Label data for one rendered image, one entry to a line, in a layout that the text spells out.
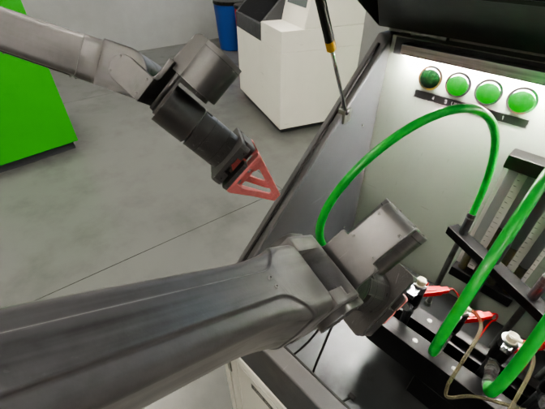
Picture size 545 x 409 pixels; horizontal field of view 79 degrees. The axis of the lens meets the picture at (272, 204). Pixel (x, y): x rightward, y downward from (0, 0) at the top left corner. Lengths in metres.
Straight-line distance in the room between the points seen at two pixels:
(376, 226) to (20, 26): 0.50
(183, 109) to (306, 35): 2.93
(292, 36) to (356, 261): 3.03
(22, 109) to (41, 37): 3.04
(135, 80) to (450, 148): 0.68
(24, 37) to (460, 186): 0.86
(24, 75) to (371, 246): 3.37
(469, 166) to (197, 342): 0.79
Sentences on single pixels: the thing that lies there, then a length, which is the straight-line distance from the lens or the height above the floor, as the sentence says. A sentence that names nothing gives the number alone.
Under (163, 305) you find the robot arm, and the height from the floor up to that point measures 1.49.
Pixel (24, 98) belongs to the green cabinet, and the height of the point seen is 0.57.
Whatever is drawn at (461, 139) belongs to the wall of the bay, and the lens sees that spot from 0.86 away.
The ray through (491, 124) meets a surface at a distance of 0.67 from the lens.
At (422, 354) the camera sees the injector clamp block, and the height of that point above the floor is 0.98.
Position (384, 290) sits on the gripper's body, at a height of 1.30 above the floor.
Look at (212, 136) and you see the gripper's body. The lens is 0.46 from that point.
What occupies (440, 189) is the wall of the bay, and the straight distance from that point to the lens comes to 0.93.
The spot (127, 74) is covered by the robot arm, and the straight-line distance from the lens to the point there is 0.47.
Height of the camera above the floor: 1.62
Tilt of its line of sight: 39 degrees down
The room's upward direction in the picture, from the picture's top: straight up
